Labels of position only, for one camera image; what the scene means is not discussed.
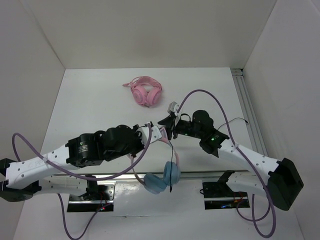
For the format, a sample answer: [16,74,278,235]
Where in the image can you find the pink blue cat-ear headphones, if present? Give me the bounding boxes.
[132,127,181,195]

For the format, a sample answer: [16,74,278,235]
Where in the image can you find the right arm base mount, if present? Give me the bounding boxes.
[199,170,250,210]

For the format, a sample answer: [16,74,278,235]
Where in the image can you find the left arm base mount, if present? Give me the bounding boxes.
[67,178,116,213]

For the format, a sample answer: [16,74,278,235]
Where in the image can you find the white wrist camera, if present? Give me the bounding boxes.
[137,122,163,145]
[167,101,183,126]

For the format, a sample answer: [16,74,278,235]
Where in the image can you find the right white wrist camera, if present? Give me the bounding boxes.
[167,101,183,126]

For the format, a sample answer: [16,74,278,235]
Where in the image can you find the aluminium rail front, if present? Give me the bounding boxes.
[42,170,249,186]

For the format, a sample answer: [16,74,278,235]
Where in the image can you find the pink headphones with wrapped cable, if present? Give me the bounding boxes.
[122,76,163,108]

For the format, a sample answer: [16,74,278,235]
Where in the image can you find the aluminium rail right edge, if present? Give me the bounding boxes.
[230,68,269,156]

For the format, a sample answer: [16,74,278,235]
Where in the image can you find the thin black headphone cable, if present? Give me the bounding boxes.
[166,117,250,193]

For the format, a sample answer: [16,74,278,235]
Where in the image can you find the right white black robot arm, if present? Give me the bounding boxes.
[158,110,304,211]

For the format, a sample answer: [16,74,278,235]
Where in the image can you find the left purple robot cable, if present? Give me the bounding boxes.
[11,122,153,240]

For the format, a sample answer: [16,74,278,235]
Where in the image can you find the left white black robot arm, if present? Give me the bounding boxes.
[0,123,152,203]

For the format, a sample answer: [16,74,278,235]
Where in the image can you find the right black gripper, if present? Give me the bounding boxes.
[157,114,203,141]

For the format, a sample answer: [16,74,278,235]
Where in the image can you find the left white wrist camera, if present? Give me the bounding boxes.
[137,122,163,145]

